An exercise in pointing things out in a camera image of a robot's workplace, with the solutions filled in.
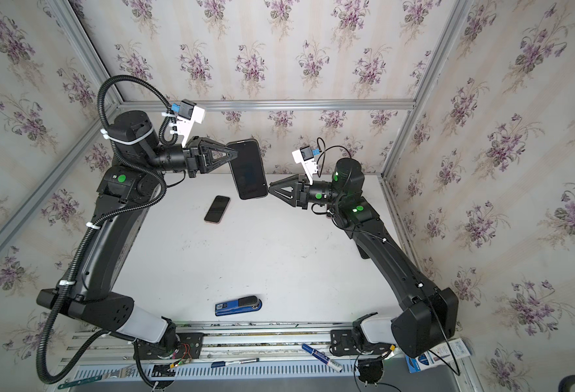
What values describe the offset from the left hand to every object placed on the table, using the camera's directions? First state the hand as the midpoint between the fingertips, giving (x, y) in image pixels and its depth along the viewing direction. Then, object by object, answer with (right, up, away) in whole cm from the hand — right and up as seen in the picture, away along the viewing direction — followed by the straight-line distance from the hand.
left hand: (237, 155), depth 53 cm
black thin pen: (-8, -58, +18) cm, 61 cm away
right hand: (+9, -7, +8) cm, 14 cm away
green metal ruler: (-48, -61, +14) cm, 79 cm away
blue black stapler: (-4, -44, +25) cm, 51 cm away
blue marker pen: (+22, -57, +17) cm, 63 cm away
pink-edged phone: (-21, -15, +55) cm, 61 cm away
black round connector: (+36, -61, +18) cm, 73 cm away
